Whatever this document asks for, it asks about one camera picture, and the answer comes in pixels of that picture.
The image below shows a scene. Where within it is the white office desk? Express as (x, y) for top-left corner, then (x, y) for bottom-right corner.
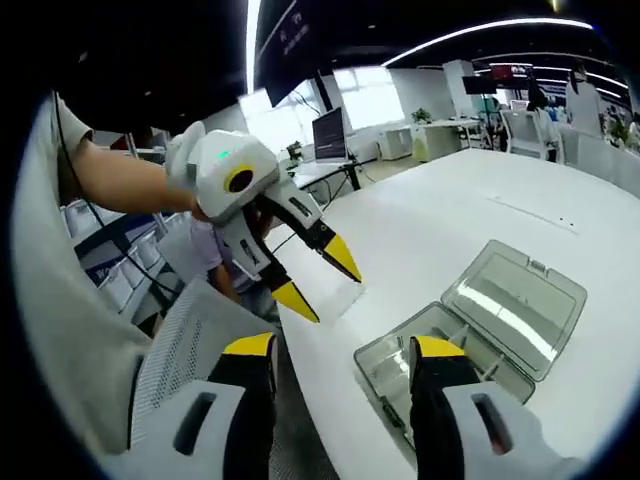
(287, 158), (384, 206)

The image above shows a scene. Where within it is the white desk divider panel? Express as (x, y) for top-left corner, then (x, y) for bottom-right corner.
(574, 132), (640, 184)

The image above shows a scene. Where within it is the black device cable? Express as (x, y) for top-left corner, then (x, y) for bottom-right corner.
(52, 89), (181, 299)

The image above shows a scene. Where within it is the metal storage rack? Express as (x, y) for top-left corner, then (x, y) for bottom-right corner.
(58, 128), (189, 321)

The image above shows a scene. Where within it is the grey mesh office chair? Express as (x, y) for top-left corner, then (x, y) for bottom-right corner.
(127, 276), (346, 480)

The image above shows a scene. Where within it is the white office chair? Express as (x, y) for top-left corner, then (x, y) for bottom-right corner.
(499, 108), (547, 160)

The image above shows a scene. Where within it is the red wall screen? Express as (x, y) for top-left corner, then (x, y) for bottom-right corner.
(488, 61), (535, 82)

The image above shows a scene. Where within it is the white shelf cabinet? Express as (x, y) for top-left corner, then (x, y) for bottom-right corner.
(378, 118), (484, 164)

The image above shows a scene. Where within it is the ceiling light strip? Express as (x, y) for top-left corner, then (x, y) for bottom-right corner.
(244, 0), (264, 96)
(383, 17), (597, 67)

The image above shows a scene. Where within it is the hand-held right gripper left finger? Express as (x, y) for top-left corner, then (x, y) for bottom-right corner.
(107, 331), (279, 480)

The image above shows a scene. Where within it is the black computer monitor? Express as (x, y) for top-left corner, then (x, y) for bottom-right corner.
(312, 105), (350, 166)
(461, 74), (496, 97)

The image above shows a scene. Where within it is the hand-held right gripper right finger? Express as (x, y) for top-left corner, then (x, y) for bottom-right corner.
(407, 334), (582, 480)

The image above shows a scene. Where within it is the clear plastic guide fixture box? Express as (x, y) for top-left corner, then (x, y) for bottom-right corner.
(352, 238), (590, 454)

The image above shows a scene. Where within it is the black hanging display panel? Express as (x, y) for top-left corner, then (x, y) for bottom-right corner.
(253, 0), (346, 107)

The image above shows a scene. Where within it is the clear plastic divider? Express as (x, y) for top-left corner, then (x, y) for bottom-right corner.
(319, 278), (372, 327)

